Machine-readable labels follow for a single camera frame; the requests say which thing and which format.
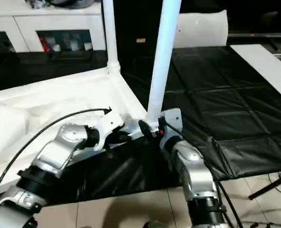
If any white plastic table top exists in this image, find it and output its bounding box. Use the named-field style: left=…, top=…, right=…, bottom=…
left=0, top=66, right=160, bottom=198

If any white plastic table leg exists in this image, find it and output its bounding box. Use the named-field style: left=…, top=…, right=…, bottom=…
left=102, top=0, right=121, bottom=74
left=145, top=0, right=181, bottom=131

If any black work mat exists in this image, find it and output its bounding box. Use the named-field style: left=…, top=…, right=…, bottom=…
left=0, top=46, right=281, bottom=204

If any white board with round fitting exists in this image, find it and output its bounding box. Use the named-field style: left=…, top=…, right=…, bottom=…
left=173, top=9, right=228, bottom=48

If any dark cabinet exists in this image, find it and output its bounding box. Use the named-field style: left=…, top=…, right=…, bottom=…
left=114, top=0, right=160, bottom=72

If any red item behind glass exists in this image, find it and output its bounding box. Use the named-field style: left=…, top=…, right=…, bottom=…
left=39, top=35, right=48, bottom=52

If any thin black rod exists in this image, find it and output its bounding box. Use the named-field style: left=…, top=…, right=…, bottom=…
left=248, top=171, right=281, bottom=200

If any white flat panel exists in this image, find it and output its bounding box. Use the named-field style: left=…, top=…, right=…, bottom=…
left=229, top=44, right=281, bottom=106

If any white glass-door cabinet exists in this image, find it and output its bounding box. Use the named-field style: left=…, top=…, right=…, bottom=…
left=0, top=0, right=107, bottom=54

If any dark grey bar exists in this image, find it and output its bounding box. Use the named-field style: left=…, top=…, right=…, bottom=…
left=227, top=33, right=281, bottom=38

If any grey round object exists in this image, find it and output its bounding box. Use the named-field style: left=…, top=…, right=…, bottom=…
left=52, top=0, right=94, bottom=8

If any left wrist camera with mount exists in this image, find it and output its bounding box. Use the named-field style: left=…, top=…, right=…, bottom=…
left=95, top=110, right=124, bottom=152

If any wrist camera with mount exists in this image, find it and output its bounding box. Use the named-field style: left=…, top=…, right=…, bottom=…
left=95, top=110, right=124, bottom=152
left=158, top=108, right=183, bottom=148

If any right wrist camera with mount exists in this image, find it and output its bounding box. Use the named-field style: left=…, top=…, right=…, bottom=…
left=158, top=108, right=183, bottom=148

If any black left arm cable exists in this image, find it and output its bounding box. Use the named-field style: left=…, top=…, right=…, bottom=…
left=0, top=107, right=112, bottom=198

